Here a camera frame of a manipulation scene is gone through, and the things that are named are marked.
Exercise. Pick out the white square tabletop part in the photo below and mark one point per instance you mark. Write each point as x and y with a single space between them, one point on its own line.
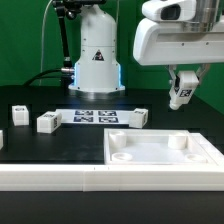
159 147

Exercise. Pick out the white obstacle fence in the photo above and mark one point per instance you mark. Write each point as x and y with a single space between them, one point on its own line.
111 177

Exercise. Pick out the apriltag sheet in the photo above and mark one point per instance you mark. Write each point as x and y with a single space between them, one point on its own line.
80 116

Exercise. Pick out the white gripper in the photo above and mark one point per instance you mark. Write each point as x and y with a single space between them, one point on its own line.
167 44

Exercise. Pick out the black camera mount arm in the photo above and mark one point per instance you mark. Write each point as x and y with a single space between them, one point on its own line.
70 9

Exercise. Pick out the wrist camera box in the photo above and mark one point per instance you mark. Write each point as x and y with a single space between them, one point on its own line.
169 10

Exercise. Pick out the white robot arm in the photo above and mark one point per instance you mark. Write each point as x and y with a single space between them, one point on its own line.
97 70

